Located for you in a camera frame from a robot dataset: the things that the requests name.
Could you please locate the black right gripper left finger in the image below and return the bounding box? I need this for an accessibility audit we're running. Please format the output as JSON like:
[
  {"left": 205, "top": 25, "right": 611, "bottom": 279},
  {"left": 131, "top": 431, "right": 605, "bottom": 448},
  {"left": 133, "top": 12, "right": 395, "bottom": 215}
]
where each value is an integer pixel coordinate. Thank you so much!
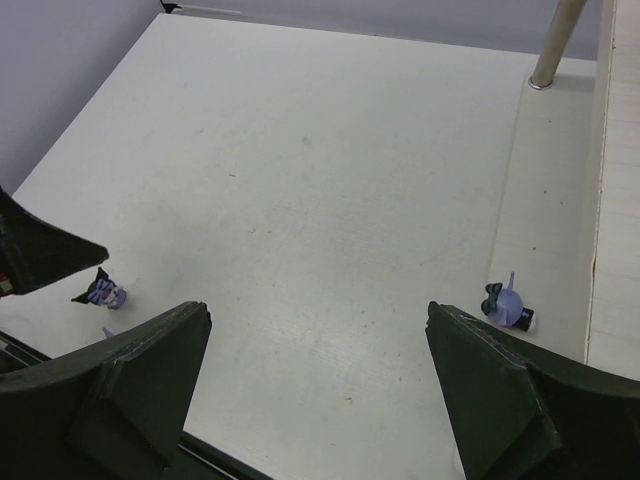
[{"left": 0, "top": 300, "right": 214, "bottom": 480}]

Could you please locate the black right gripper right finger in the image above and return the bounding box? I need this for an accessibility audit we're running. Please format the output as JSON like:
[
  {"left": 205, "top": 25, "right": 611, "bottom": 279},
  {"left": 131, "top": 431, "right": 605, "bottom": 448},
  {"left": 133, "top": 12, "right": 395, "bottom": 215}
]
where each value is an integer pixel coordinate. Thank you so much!
[{"left": 425, "top": 302, "right": 639, "bottom": 479}]

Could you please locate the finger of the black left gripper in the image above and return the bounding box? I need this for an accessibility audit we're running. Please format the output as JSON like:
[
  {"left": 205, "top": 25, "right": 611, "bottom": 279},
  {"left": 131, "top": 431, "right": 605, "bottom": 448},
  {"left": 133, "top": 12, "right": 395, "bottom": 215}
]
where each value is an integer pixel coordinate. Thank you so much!
[{"left": 1, "top": 192, "right": 109, "bottom": 297}]

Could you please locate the purple black figurine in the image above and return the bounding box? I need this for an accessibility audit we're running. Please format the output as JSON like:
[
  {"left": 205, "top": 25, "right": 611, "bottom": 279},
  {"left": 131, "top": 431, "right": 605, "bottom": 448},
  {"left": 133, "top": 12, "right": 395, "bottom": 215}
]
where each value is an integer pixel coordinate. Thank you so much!
[{"left": 71, "top": 267, "right": 127, "bottom": 310}]

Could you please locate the white two-tier shelf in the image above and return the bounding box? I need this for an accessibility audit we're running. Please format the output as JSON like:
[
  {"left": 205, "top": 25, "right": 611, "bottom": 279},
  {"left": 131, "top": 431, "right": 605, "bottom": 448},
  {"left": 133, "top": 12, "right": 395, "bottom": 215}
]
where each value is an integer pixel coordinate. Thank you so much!
[{"left": 488, "top": 1, "right": 639, "bottom": 379}]

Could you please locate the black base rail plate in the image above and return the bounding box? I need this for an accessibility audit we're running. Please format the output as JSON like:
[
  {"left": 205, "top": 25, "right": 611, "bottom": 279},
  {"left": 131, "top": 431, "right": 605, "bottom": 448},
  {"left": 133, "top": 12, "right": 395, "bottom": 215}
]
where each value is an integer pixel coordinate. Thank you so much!
[{"left": 0, "top": 327, "right": 271, "bottom": 480}]

